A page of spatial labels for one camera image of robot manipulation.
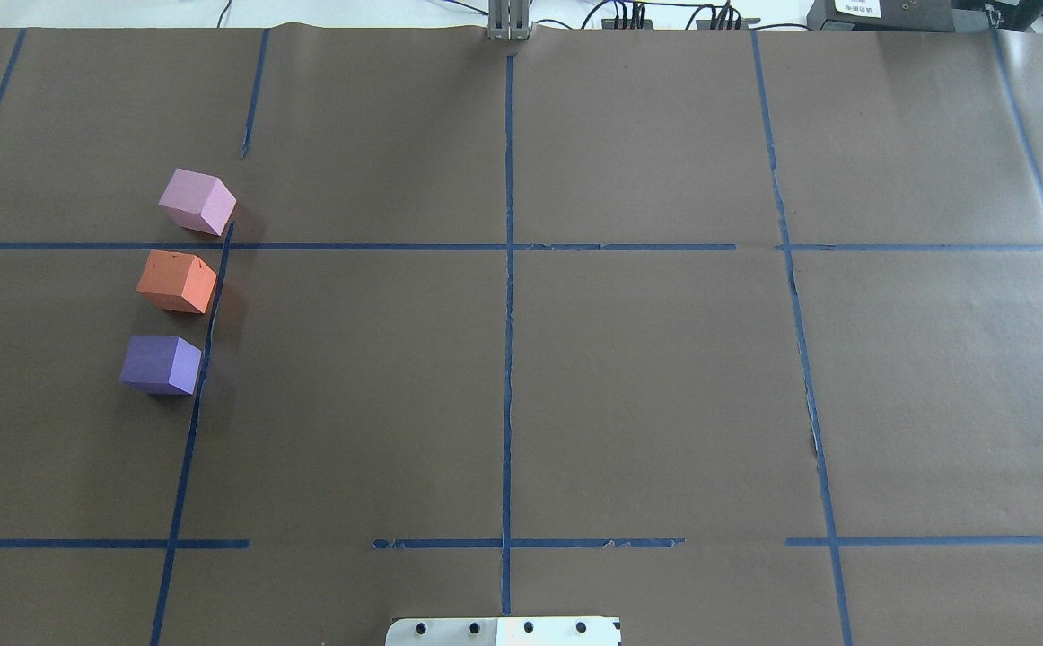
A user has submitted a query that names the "brown paper table cover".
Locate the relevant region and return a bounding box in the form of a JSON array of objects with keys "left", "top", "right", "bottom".
[{"left": 0, "top": 24, "right": 1043, "bottom": 645}]

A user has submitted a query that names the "crossing blue tape strip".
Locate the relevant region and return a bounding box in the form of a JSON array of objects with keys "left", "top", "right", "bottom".
[{"left": 775, "top": 244, "right": 1043, "bottom": 253}]

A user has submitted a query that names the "black power strip left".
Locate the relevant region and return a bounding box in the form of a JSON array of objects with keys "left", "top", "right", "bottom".
[{"left": 600, "top": 4, "right": 654, "bottom": 31}]

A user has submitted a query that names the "black power strip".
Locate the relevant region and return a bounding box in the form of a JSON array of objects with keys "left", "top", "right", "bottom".
[
  {"left": 687, "top": 4, "right": 760, "bottom": 31},
  {"left": 600, "top": 4, "right": 654, "bottom": 31}
]

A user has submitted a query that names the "white metal mounting plate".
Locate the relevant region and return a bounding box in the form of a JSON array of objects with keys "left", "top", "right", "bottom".
[{"left": 385, "top": 616, "right": 623, "bottom": 645}]

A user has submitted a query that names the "pink foam cube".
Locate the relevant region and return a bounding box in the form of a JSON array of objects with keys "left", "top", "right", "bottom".
[{"left": 159, "top": 168, "right": 237, "bottom": 237}]

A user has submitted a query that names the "orange foam cube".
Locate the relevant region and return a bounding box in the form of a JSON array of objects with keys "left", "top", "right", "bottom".
[{"left": 136, "top": 249, "right": 217, "bottom": 315}]

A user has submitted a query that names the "black power strip right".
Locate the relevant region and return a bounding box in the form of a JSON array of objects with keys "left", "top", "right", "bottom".
[{"left": 687, "top": 4, "right": 760, "bottom": 31}]

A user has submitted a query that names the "purple foam cube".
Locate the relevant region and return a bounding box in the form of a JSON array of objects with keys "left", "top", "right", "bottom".
[{"left": 119, "top": 335, "right": 202, "bottom": 396}]

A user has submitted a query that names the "long blue tape strip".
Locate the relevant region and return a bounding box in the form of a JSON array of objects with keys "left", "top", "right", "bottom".
[{"left": 749, "top": 31, "right": 855, "bottom": 645}]

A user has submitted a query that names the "black electronics box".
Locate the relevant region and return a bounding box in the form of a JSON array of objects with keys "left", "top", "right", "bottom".
[{"left": 805, "top": 0, "right": 955, "bottom": 33}]

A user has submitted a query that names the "grey aluminium frame post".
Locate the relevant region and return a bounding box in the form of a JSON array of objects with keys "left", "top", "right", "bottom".
[{"left": 487, "top": 0, "right": 532, "bottom": 41}]

